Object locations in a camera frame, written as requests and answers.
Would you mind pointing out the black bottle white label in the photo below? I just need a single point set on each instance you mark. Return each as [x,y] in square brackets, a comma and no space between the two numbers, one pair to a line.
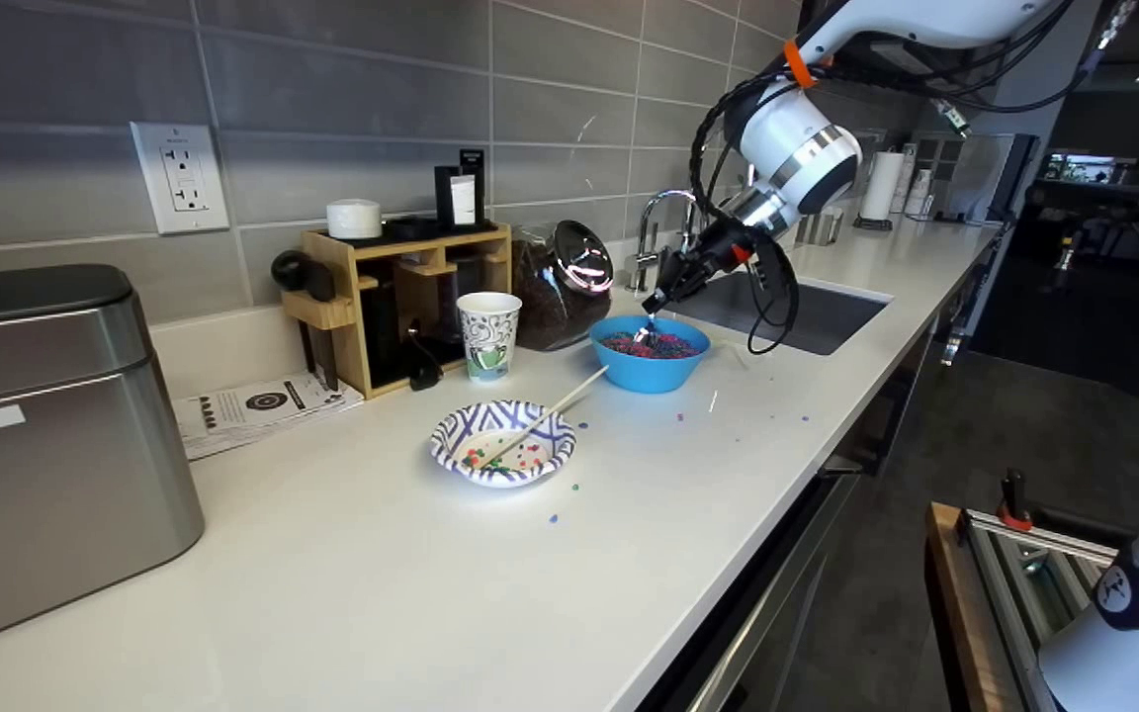
[460,198]

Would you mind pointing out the white blue patterned bowl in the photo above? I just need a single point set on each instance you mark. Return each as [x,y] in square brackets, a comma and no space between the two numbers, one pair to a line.
[504,457]

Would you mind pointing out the black kettle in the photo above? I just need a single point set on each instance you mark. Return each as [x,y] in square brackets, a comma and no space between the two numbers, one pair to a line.
[564,298]

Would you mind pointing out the red clamp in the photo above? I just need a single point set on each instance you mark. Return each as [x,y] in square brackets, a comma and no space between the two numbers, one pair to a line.
[1012,516]

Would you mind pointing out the small white cup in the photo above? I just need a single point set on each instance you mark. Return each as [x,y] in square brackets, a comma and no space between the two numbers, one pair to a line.
[355,221]

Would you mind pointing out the metal spoon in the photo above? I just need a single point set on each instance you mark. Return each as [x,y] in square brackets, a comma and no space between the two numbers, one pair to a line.
[651,327]

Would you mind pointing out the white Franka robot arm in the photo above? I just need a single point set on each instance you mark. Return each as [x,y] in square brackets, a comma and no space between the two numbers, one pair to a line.
[791,153]

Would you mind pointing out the white paper towel roll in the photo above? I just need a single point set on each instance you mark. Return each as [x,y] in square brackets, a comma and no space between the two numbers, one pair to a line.
[882,184]

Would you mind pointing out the stainless steel bin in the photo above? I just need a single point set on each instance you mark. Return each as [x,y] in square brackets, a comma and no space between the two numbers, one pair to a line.
[57,462]

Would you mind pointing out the black round knob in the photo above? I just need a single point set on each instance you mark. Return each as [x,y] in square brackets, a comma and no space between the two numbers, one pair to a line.
[294,276]

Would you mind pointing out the coloured gravel pile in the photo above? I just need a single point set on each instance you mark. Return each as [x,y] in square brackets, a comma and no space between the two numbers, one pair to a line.
[675,346]

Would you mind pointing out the steel sink basin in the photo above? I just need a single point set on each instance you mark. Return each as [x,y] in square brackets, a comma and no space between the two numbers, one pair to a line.
[848,318]

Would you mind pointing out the thin white stick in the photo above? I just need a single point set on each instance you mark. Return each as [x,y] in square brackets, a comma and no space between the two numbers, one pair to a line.
[577,388]

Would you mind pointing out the patterned paper cup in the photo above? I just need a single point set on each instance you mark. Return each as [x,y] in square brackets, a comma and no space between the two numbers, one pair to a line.
[489,339]

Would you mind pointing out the small chrome faucet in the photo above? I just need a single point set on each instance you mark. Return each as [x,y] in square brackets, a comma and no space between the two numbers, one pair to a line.
[655,221]

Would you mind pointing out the printed paper card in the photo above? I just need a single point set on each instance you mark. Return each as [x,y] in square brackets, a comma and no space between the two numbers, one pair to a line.
[266,410]

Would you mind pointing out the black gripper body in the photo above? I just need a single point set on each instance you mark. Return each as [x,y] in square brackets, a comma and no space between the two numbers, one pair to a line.
[717,252]

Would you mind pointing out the wooden organiser rack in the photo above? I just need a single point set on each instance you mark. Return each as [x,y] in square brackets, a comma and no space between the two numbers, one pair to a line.
[397,246]

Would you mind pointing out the white wall outlet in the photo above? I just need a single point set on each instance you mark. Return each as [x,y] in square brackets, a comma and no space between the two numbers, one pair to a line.
[179,181]

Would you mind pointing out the wooden cart with metal rail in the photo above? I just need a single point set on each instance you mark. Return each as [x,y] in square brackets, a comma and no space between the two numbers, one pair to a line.
[957,596]

